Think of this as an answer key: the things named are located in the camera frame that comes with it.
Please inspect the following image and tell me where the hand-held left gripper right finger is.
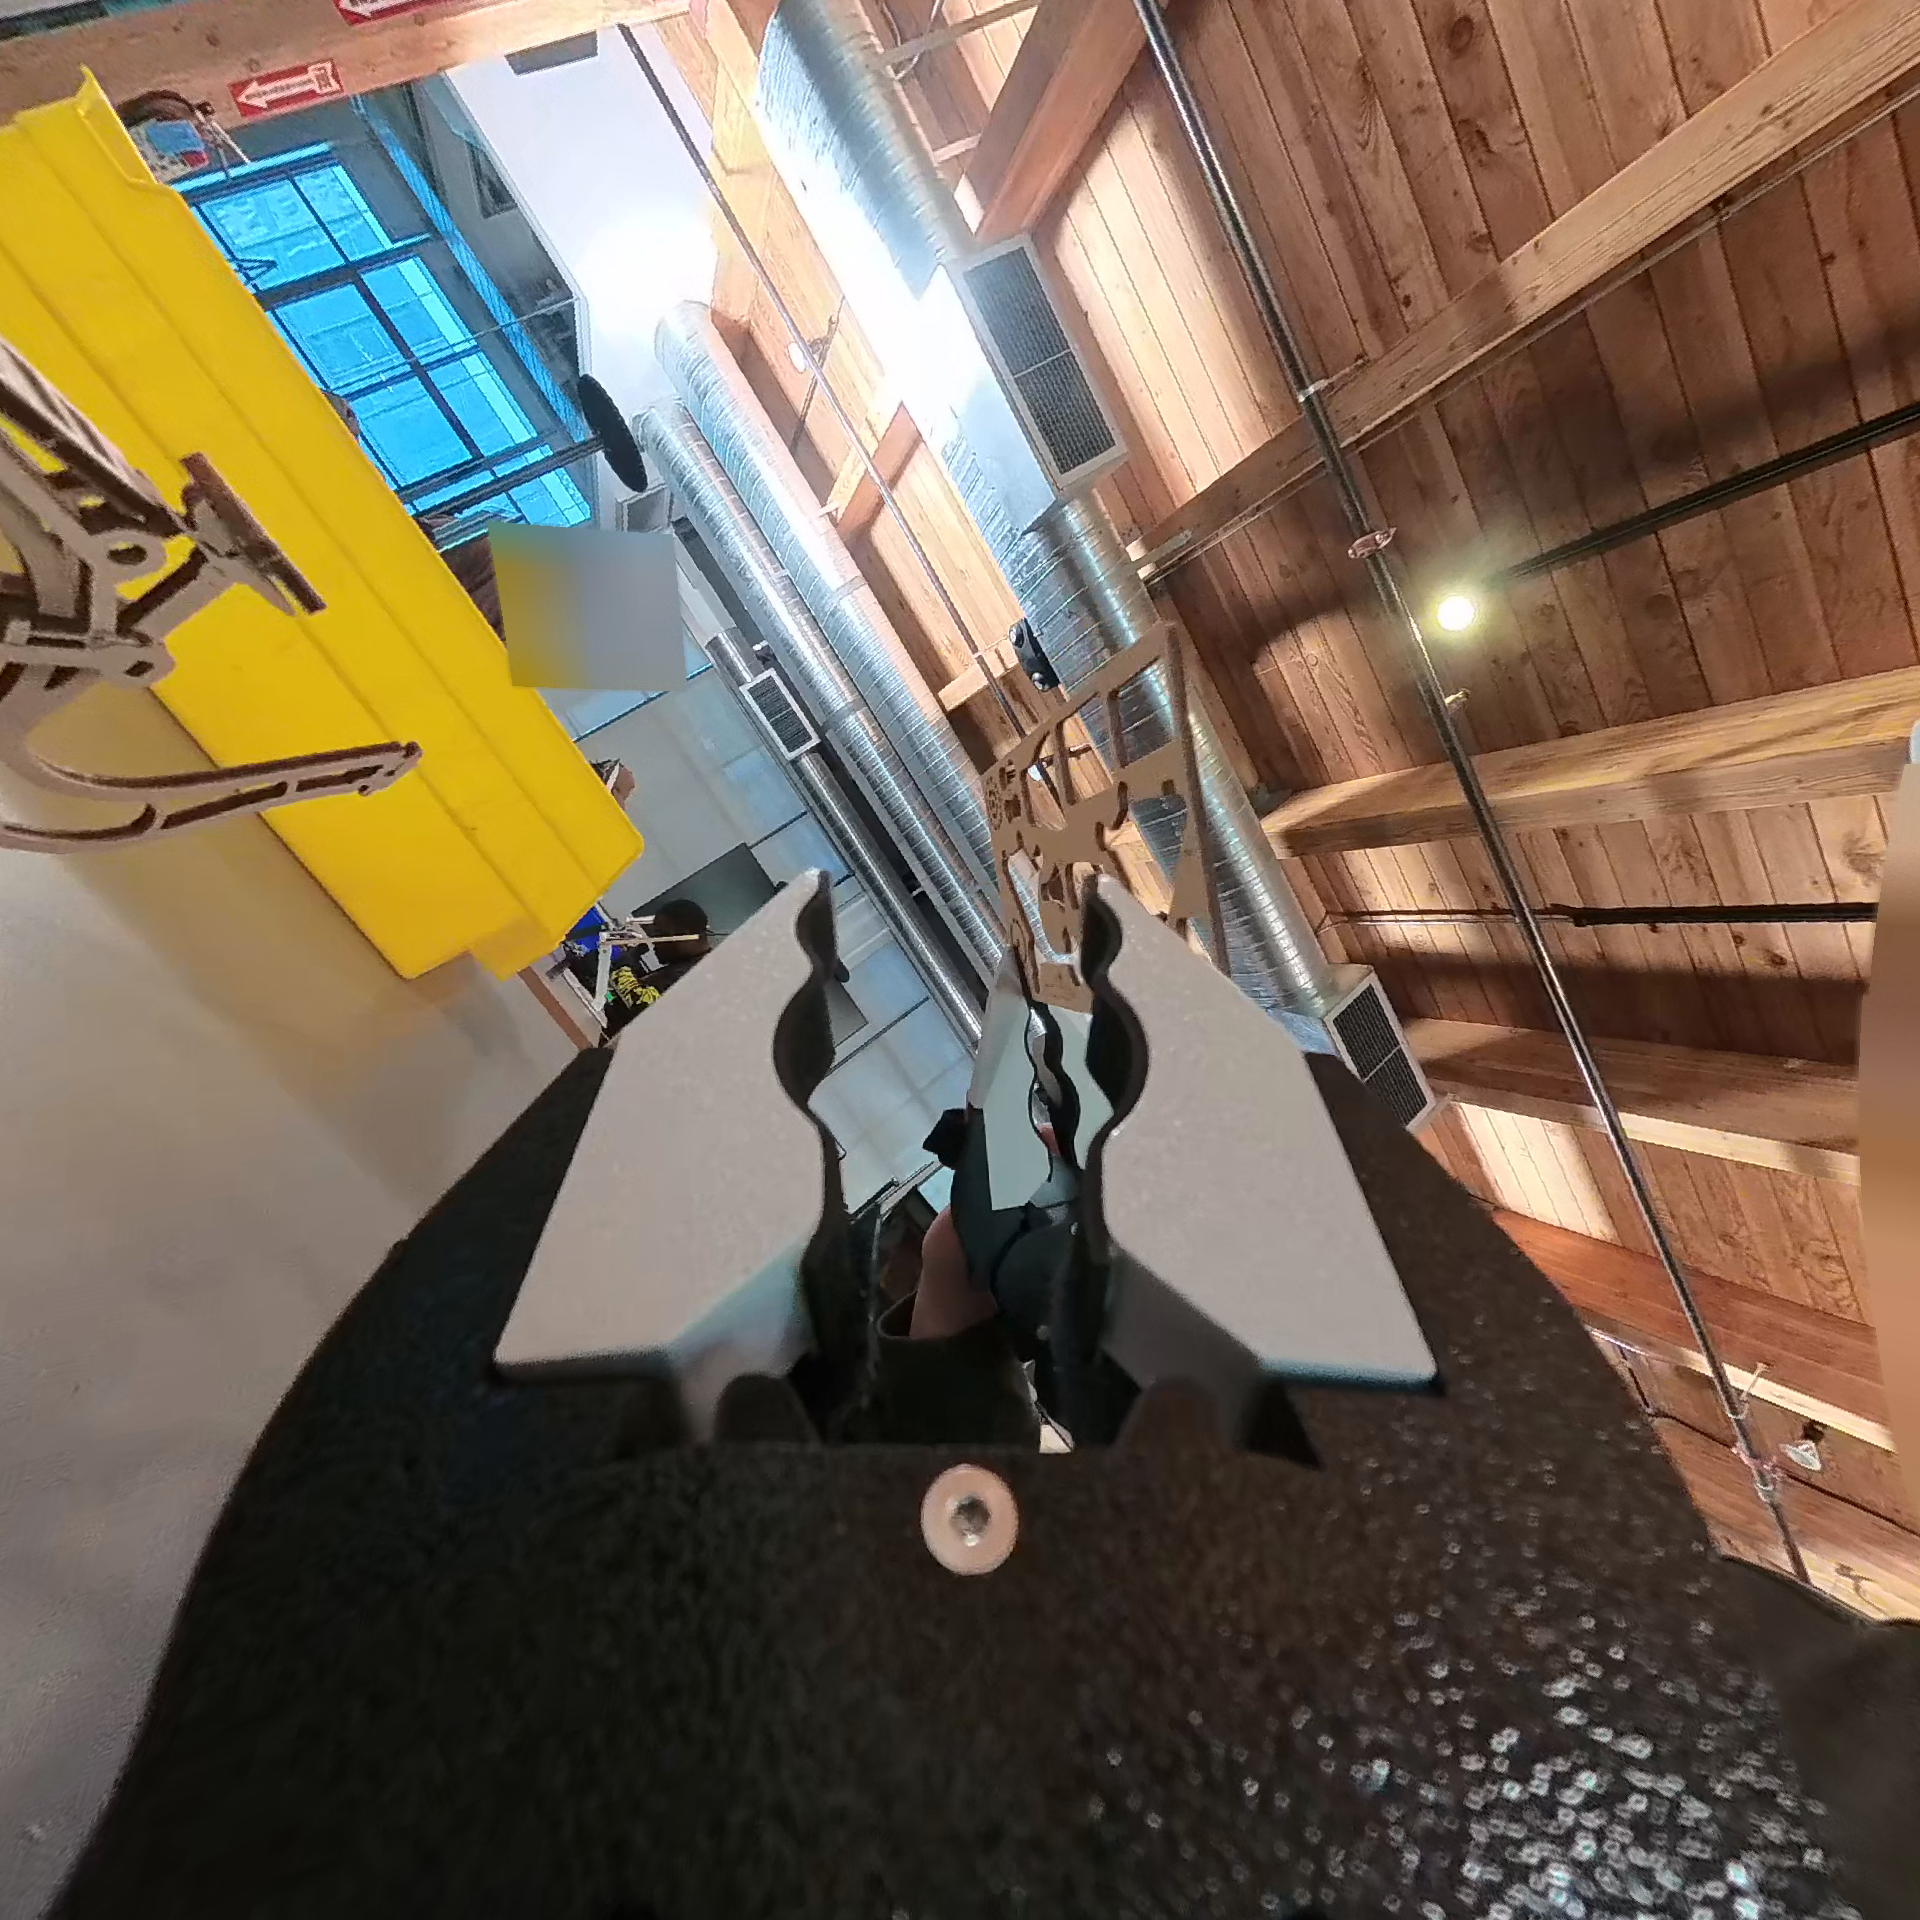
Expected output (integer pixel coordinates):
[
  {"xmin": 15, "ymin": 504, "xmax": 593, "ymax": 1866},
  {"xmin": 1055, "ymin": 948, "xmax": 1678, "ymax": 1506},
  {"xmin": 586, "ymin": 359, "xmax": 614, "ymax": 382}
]
[{"xmin": 1066, "ymin": 874, "xmax": 1445, "ymax": 1455}]

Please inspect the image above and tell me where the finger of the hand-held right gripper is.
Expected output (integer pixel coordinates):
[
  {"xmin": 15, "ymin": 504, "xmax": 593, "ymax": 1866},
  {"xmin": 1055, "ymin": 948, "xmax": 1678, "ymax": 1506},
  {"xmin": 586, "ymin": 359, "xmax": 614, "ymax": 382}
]
[
  {"xmin": 1046, "ymin": 1019, "xmax": 1124, "ymax": 1193},
  {"xmin": 971, "ymin": 961, "xmax": 1051, "ymax": 1121}
]

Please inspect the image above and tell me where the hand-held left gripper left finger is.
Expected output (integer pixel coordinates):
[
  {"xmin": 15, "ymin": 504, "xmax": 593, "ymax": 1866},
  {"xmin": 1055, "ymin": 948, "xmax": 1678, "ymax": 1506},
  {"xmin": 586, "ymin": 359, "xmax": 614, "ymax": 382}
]
[{"xmin": 491, "ymin": 867, "xmax": 860, "ymax": 1433}]

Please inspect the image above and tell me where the laser-cut wooden part sheet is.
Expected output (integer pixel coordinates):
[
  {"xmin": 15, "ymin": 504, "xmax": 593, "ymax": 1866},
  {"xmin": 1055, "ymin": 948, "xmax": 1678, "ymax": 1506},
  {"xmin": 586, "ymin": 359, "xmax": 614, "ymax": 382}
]
[{"xmin": 982, "ymin": 619, "xmax": 1259, "ymax": 1010}]

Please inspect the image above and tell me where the person's right forearm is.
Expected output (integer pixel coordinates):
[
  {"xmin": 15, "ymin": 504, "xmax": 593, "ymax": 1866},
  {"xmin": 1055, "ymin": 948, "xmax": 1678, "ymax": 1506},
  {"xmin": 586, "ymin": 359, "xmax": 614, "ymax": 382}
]
[{"xmin": 870, "ymin": 1329, "xmax": 1046, "ymax": 1455}]

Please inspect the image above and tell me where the wooden model assembly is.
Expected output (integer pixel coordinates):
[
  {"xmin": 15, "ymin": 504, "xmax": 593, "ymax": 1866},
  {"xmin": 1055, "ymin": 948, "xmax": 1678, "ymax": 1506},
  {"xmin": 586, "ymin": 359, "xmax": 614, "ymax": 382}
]
[{"xmin": 0, "ymin": 344, "xmax": 425, "ymax": 857}]

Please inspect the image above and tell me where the person's right hand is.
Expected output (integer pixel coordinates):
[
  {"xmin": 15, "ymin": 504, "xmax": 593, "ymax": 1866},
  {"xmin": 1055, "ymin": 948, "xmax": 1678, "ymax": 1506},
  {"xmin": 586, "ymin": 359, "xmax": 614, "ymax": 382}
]
[{"xmin": 909, "ymin": 1200, "xmax": 1004, "ymax": 1342}]

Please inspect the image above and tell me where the small white vent grille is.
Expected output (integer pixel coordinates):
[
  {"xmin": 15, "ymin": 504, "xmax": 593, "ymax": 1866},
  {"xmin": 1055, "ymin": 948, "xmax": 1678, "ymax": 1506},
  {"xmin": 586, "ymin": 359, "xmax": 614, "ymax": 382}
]
[
  {"xmin": 739, "ymin": 668, "xmax": 825, "ymax": 756},
  {"xmin": 1323, "ymin": 971, "xmax": 1439, "ymax": 1130}
]

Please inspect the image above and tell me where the long metal ceiling pipe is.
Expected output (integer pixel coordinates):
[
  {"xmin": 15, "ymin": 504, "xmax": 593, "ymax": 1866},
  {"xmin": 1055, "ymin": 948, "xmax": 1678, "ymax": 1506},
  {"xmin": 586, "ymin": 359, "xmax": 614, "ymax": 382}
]
[{"xmin": 1126, "ymin": 0, "xmax": 1819, "ymax": 1585}]

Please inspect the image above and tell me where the yellow plastic bin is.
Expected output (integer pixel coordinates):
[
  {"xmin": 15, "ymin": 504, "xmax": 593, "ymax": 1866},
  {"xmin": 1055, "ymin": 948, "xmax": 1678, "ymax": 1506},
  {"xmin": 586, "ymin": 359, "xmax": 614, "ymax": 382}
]
[{"xmin": 0, "ymin": 66, "xmax": 647, "ymax": 986}]

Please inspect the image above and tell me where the large white vent grille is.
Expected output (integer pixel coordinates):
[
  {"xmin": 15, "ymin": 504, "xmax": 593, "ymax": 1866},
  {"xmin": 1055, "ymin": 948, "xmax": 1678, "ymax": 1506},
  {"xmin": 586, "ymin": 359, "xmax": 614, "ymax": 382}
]
[{"xmin": 949, "ymin": 238, "xmax": 1129, "ymax": 490}]

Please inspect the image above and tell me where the black round disc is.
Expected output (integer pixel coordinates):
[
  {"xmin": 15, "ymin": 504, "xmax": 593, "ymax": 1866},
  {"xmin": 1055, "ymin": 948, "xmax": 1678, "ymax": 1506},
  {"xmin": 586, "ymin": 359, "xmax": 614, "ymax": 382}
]
[{"xmin": 575, "ymin": 374, "xmax": 653, "ymax": 496}]

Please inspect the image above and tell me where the large paned window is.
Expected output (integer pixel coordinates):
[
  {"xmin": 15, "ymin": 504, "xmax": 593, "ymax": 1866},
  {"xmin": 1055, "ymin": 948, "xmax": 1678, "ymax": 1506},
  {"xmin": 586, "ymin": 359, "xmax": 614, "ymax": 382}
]
[{"xmin": 188, "ymin": 151, "xmax": 606, "ymax": 531}]

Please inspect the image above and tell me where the red arrow sign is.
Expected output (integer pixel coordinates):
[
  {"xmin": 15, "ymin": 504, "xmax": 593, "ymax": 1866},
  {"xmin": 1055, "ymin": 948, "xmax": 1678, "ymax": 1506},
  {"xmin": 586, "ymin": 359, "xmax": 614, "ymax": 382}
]
[{"xmin": 229, "ymin": 57, "xmax": 347, "ymax": 121}]

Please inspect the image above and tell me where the large silver air duct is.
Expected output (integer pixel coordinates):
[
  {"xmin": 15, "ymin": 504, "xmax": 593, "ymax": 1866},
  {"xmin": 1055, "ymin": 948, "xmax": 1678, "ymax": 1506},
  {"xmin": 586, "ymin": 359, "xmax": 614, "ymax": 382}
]
[{"xmin": 754, "ymin": 0, "xmax": 1359, "ymax": 1030}]

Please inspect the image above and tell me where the thin black ceiling rail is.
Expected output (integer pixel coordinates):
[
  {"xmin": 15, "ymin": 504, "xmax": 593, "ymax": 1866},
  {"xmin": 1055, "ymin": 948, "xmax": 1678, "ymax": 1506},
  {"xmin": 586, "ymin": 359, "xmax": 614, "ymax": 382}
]
[{"xmin": 1341, "ymin": 897, "xmax": 1881, "ymax": 928}]

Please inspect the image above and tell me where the slim silver air duct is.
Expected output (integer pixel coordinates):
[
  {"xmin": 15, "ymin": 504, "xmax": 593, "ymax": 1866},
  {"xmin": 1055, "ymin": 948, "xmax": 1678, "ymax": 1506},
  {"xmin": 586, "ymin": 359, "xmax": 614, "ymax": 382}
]
[{"xmin": 633, "ymin": 297, "xmax": 1038, "ymax": 1052}]

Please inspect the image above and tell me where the black ceiling track rail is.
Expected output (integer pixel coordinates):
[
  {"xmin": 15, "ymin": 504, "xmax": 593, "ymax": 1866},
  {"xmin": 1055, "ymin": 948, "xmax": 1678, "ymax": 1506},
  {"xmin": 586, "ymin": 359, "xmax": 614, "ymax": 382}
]
[{"xmin": 1499, "ymin": 402, "xmax": 1920, "ymax": 586}]

